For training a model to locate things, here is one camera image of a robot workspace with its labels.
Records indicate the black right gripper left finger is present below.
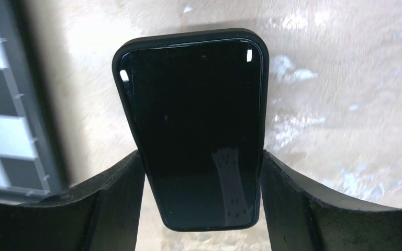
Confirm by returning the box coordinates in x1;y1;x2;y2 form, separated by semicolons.
0;151;145;250

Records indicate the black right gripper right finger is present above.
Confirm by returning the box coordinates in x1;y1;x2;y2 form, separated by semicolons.
261;152;402;250

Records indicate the black smartphone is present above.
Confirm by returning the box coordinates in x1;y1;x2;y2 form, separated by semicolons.
111;28;270;232

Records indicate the black white chessboard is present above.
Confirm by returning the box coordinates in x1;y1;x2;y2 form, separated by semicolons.
0;1;68;201

